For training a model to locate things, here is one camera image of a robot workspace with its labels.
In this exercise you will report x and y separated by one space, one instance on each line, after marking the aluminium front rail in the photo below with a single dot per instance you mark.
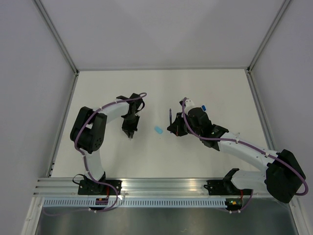
146 187

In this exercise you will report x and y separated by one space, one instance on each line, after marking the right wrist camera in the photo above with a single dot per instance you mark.
188 105

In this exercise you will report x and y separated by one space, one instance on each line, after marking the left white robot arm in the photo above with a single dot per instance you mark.
89 130

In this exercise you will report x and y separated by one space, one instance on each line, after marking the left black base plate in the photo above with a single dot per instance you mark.
88 187

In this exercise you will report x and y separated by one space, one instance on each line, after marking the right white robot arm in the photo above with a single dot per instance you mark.
278 173

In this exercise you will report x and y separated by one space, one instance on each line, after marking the right aluminium frame post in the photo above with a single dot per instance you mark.
273 26

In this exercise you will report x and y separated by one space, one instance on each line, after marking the light blue highlighter cap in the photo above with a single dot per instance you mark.
158 130

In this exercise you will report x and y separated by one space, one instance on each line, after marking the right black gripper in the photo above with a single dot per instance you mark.
176 127

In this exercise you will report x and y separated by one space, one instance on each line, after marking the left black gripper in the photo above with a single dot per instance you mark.
130 130

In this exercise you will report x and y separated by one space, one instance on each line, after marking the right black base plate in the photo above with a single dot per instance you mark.
217 187

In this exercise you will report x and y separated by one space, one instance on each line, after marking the white slotted cable duct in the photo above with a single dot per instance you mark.
136 202

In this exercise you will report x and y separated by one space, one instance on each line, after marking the purple pen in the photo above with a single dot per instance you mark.
170 117

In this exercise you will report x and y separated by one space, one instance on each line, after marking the left aluminium frame post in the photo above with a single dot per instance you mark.
55 34

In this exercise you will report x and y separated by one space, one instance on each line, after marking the aluminium frame post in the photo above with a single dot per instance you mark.
55 34
273 26

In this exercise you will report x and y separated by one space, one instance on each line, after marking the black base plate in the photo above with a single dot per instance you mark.
88 187
217 187

